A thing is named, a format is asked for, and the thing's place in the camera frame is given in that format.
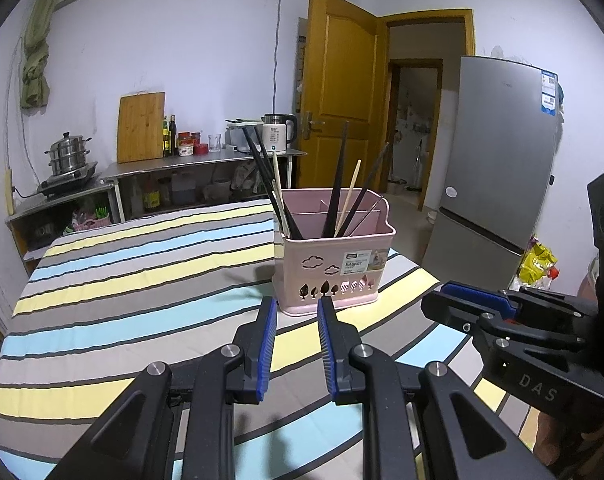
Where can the black induction cooker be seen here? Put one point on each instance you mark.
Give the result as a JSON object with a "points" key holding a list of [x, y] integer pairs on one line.
{"points": [[62, 186]]}

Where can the wooden cutting board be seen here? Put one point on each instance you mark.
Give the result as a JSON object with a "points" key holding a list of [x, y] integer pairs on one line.
{"points": [[141, 127]]}

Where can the pink basket with vegetables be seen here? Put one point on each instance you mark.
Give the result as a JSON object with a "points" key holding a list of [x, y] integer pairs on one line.
{"points": [[94, 223]]}

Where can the yellow label oil bottle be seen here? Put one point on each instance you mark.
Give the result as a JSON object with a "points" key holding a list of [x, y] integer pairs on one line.
{"points": [[166, 140]]}

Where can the steel kitchen table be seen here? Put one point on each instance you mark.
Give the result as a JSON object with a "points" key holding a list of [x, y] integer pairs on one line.
{"points": [[182, 162]]}

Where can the yellow wooden door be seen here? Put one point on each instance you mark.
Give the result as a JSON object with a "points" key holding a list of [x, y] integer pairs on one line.
{"points": [[342, 60]]}

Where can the grey refrigerator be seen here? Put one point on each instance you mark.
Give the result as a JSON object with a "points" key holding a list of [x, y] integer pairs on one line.
{"points": [[492, 160]]}

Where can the beige power strip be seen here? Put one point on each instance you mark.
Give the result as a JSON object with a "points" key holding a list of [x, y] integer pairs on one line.
{"points": [[9, 192]]}

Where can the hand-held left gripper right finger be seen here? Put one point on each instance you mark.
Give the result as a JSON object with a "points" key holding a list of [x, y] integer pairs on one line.
{"points": [[327, 350]]}

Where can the white electric kettle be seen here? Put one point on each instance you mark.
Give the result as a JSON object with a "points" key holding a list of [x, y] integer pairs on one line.
{"points": [[279, 135]]}

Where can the clear plastic storage container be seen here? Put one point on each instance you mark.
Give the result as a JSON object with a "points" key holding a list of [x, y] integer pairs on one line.
{"points": [[237, 137]]}

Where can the clear drinking glass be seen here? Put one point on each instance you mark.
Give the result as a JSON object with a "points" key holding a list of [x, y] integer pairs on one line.
{"points": [[214, 143]]}

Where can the person's right hand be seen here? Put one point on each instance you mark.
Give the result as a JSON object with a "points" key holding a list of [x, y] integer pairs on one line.
{"points": [[562, 435]]}

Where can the green curtain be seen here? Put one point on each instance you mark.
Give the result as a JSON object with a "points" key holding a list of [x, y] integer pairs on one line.
{"points": [[34, 75]]}

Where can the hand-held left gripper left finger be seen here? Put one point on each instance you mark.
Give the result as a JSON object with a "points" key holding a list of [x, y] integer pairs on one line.
{"points": [[267, 345]]}

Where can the yellow snack bag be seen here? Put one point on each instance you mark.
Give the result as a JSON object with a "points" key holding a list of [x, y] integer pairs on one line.
{"points": [[537, 260]]}

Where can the bunch of black chopsticks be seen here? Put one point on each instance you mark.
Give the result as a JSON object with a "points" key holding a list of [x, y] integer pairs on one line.
{"points": [[336, 185]]}

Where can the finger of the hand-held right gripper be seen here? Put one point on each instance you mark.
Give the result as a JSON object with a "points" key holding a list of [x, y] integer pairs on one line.
{"points": [[477, 295], [452, 315]]}

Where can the beige wooden chopstick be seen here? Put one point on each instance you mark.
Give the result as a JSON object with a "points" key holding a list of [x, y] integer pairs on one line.
{"points": [[278, 180], [349, 192]]}

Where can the small red lid jar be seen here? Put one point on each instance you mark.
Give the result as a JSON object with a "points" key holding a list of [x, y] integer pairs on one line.
{"points": [[196, 137]]}

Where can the red tin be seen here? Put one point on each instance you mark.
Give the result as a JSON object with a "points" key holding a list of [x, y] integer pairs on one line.
{"points": [[201, 149]]}

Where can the round white fridge magnet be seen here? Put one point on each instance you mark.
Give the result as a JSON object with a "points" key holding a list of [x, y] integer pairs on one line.
{"points": [[451, 192]]}

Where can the pink plastic utensil basket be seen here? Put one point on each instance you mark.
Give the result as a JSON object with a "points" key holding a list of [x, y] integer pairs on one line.
{"points": [[327, 260]]}

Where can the steel steamer pot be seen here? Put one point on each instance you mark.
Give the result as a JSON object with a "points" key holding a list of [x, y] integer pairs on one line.
{"points": [[67, 157]]}

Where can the striped tablecloth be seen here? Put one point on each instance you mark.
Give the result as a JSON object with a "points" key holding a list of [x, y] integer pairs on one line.
{"points": [[132, 285]]}

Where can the red lid jar white label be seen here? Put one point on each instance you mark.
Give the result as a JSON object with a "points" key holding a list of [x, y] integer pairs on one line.
{"points": [[184, 147]]}

